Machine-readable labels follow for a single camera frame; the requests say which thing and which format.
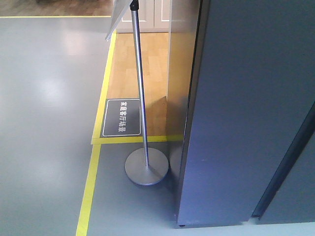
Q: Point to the black floor sign sticker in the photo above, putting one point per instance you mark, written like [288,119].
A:
[121,118]

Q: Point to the silver sign stand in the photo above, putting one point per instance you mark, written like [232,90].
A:
[145,166]

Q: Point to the dark grey refrigerator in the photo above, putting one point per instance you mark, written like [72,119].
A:
[290,194]

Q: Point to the white panelled cabinet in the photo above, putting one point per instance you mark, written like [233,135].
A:
[174,16]

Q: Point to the refrigerator door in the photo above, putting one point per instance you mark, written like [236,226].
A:
[255,87]

